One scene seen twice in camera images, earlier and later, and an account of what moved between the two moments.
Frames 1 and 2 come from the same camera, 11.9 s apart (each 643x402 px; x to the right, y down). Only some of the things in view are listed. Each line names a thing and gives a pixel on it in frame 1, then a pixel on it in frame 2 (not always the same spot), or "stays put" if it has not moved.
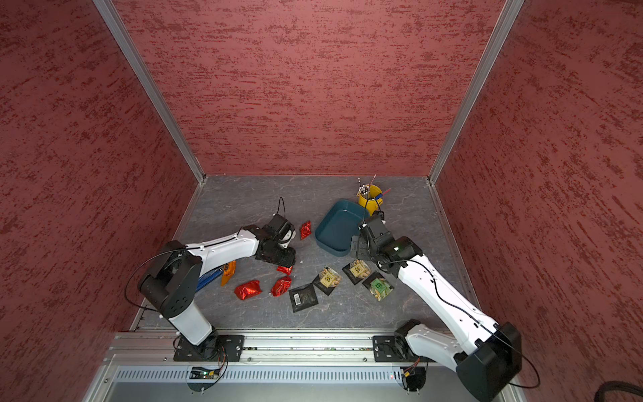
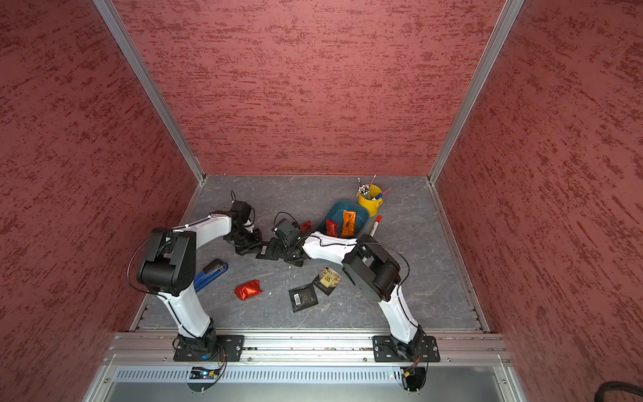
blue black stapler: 207,277 stays put
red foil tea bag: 248,290 stays put
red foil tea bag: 280,286 to 331,228
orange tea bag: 228,271 to 348,223
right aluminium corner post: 510,12 stays put
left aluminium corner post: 152,87 stays put
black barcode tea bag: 303,296 stays put
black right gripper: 365,244 to 296,260
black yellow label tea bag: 327,280 stays put
